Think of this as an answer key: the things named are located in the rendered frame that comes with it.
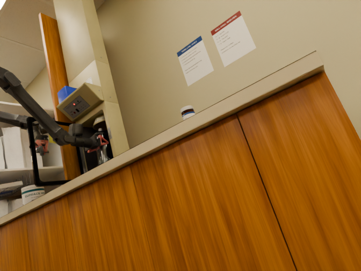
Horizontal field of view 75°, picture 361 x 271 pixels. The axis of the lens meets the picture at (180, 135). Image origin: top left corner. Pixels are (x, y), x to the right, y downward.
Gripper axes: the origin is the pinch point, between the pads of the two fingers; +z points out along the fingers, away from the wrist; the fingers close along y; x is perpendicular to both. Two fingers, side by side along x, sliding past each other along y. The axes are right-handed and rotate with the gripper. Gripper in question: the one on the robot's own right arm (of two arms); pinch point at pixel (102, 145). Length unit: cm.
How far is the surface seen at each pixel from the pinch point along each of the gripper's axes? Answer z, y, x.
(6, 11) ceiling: -32, 63, -144
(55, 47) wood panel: -14, 23, -87
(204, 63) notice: 35, -67, -36
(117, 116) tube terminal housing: 2.3, -14.4, -14.0
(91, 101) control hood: -10.3, -7.7, -24.1
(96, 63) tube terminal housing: -8, -14, -49
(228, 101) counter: -32, -95, 28
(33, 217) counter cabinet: -27, 31, 34
